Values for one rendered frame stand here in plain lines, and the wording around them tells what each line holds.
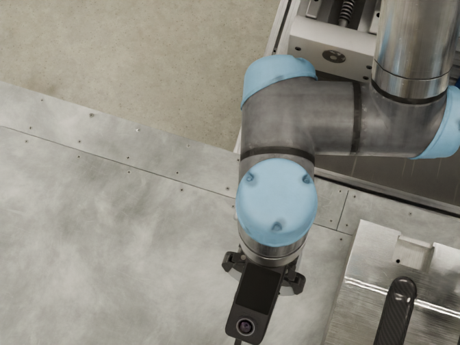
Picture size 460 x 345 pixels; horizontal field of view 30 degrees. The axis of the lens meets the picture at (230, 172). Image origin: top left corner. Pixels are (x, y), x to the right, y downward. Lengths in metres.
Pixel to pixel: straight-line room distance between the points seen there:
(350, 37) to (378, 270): 0.32
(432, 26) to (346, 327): 0.53
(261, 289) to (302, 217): 0.20
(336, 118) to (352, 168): 1.13
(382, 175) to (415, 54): 1.18
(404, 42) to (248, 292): 0.35
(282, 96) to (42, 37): 1.58
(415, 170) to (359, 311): 0.83
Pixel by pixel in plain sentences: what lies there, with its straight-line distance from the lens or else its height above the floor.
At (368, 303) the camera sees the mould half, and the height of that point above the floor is 0.89.
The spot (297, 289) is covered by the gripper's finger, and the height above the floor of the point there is 1.03.
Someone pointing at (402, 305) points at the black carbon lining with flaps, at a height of 0.88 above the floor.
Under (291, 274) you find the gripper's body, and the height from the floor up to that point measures 1.08.
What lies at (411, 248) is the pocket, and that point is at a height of 0.86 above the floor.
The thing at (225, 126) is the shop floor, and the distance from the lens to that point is 2.22.
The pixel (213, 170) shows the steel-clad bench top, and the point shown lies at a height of 0.80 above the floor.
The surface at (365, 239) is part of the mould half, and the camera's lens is 1.22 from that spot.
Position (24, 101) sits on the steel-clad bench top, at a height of 0.80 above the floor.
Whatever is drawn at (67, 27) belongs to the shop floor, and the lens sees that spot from 2.38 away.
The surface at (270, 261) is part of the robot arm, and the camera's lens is 0.90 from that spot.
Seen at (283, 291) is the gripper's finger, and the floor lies 0.99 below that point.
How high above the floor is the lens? 2.06
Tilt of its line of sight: 72 degrees down
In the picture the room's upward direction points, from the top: 2 degrees counter-clockwise
